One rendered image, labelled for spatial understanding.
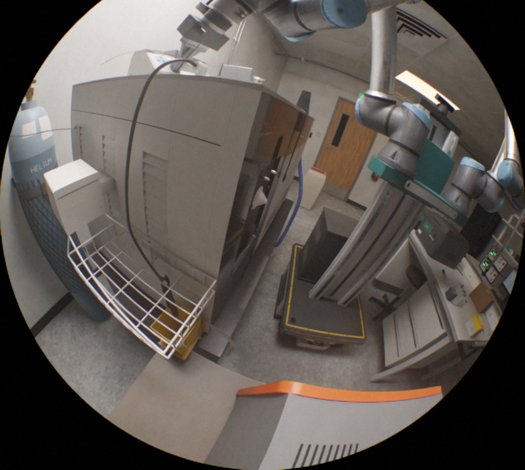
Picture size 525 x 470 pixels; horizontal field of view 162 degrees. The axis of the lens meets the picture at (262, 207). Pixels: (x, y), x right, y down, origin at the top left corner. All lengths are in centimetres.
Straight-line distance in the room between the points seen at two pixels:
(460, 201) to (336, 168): 355
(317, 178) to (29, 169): 315
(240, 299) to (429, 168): 108
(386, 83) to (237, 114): 72
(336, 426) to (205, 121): 47
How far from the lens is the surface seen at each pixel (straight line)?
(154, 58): 57
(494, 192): 119
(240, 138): 23
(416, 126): 79
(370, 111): 86
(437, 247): 184
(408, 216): 118
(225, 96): 24
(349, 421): 36
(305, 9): 44
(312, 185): 309
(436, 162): 108
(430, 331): 158
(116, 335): 158
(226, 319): 74
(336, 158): 428
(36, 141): 86
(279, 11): 50
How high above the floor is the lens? 142
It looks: 30 degrees down
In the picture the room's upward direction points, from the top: 18 degrees clockwise
